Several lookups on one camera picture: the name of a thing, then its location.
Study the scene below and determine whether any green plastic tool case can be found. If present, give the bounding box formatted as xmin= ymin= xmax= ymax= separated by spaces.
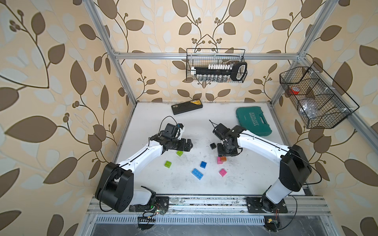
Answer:
xmin=236 ymin=106 xmax=272 ymax=137

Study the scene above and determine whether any red tape roll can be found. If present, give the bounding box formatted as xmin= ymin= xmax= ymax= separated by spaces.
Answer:
xmin=289 ymin=87 xmax=301 ymax=95

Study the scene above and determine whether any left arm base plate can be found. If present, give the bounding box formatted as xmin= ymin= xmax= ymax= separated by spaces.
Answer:
xmin=129 ymin=196 xmax=169 ymax=214

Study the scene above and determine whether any dark blue lego brick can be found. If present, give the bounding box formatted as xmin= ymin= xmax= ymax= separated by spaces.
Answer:
xmin=200 ymin=161 xmax=207 ymax=169

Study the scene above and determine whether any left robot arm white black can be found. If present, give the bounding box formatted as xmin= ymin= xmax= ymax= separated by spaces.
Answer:
xmin=94 ymin=134 xmax=194 ymax=213

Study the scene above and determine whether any black socket tool set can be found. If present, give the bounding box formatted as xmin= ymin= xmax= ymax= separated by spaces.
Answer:
xmin=189 ymin=62 xmax=248 ymax=83

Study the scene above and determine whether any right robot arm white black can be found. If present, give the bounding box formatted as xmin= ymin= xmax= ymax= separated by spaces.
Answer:
xmin=213 ymin=124 xmax=312 ymax=206

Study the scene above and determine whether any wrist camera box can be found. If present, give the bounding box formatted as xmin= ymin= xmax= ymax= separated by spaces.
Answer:
xmin=213 ymin=124 xmax=231 ymax=141
xmin=162 ymin=124 xmax=185 ymax=140

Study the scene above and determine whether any black wire basket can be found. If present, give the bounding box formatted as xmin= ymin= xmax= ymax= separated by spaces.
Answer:
xmin=280 ymin=62 xmax=360 ymax=129
xmin=186 ymin=48 xmax=248 ymax=83

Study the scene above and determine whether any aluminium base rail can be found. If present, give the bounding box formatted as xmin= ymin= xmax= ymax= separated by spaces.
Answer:
xmin=86 ymin=194 xmax=331 ymax=216

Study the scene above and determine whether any black wire basket right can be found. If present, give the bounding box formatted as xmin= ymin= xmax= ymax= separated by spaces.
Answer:
xmin=280 ymin=62 xmax=360 ymax=129

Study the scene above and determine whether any green lego brick lower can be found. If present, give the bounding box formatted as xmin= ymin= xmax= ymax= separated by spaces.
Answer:
xmin=164 ymin=161 xmax=172 ymax=168

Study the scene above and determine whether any clear plastic bag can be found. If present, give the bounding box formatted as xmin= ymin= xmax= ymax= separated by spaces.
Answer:
xmin=298 ymin=98 xmax=320 ymax=119

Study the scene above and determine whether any light blue long lego brick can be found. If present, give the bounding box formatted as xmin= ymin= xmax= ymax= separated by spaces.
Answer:
xmin=192 ymin=168 xmax=203 ymax=180

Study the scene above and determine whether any black wire basket centre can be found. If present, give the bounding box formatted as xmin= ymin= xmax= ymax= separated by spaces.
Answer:
xmin=186 ymin=48 xmax=248 ymax=83

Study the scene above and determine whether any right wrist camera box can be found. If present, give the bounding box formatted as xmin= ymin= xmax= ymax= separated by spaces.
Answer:
xmin=213 ymin=124 xmax=231 ymax=141

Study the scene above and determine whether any pink lego brick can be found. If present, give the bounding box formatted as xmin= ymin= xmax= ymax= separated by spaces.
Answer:
xmin=219 ymin=169 xmax=227 ymax=177
xmin=217 ymin=157 xmax=223 ymax=165

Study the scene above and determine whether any black yellow tool case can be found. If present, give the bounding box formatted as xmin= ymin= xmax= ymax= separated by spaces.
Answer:
xmin=171 ymin=99 xmax=203 ymax=115

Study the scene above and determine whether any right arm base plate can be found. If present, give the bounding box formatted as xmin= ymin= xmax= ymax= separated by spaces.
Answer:
xmin=246 ymin=197 xmax=288 ymax=213

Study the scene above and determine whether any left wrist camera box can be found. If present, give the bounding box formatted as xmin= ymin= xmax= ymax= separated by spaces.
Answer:
xmin=162 ymin=124 xmax=185 ymax=140

